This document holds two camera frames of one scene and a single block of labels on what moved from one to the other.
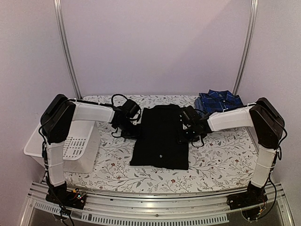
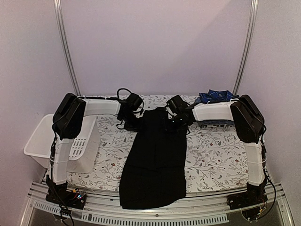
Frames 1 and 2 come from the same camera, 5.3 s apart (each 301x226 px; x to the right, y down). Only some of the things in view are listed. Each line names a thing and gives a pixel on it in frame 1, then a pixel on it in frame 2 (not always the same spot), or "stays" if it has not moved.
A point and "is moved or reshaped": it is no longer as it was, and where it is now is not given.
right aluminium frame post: (248, 46) stays
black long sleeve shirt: (157, 145) is moved or reshaped
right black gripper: (181, 138) -> (170, 129)
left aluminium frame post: (58, 15) stays
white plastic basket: (80, 151) stays
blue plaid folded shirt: (216, 101) stays
